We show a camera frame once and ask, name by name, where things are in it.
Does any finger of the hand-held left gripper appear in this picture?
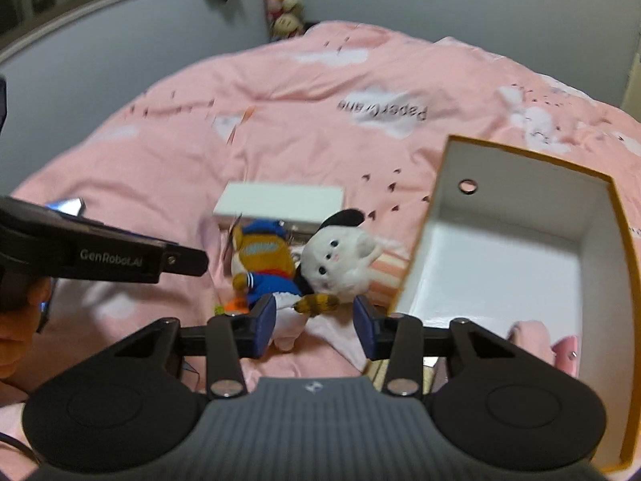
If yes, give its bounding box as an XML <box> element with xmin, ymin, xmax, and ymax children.
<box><xmin>160</xmin><ymin>243</ymin><xmax>210</xmax><ymax>277</ymax></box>

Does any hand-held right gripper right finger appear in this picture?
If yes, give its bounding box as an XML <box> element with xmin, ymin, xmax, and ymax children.
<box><xmin>353</xmin><ymin>297</ymin><xmax>522</xmax><ymax>396</ymax></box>

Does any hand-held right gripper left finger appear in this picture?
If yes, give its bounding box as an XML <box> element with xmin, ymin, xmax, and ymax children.
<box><xmin>114</xmin><ymin>295</ymin><xmax>277</xmax><ymax>399</ymax></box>

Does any orange cardboard box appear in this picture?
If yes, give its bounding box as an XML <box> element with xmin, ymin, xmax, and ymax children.
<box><xmin>388</xmin><ymin>134</ymin><xmax>641</xmax><ymax>474</ymax></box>

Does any person's left hand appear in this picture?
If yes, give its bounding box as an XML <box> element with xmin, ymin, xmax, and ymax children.
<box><xmin>0</xmin><ymin>281</ymin><xmax>53</xmax><ymax>386</ymax></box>

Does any orange red crochet charm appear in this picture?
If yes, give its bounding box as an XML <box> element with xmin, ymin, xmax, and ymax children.
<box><xmin>215</xmin><ymin>295</ymin><xmax>250</xmax><ymax>314</ymax></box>

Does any smartphone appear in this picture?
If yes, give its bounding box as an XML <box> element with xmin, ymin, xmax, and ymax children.
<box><xmin>44</xmin><ymin>197</ymin><xmax>88</xmax><ymax>218</ymax></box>

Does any pink striped pouch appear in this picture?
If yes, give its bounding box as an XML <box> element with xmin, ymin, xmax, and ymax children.
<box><xmin>368</xmin><ymin>248</ymin><xmax>416</xmax><ymax>307</ymax></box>

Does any white plush dog black ear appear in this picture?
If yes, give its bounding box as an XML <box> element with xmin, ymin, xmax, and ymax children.
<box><xmin>294</xmin><ymin>209</ymin><xmax>389</xmax><ymax>297</ymax></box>

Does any white flat box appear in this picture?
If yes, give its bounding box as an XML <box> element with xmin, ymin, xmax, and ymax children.
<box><xmin>213</xmin><ymin>182</ymin><xmax>346</xmax><ymax>228</ymax></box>

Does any pink printed blanket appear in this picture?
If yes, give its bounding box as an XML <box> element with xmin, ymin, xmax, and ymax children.
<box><xmin>0</xmin><ymin>20</ymin><xmax>641</xmax><ymax>462</ymax></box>

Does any tube of plush toys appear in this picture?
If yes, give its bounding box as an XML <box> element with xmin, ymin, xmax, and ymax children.
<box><xmin>263</xmin><ymin>0</ymin><xmax>307</xmax><ymax>42</ymax></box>

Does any black cable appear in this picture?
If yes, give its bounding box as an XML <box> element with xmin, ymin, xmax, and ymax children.
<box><xmin>0</xmin><ymin>430</ymin><xmax>42</xmax><ymax>468</ymax></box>

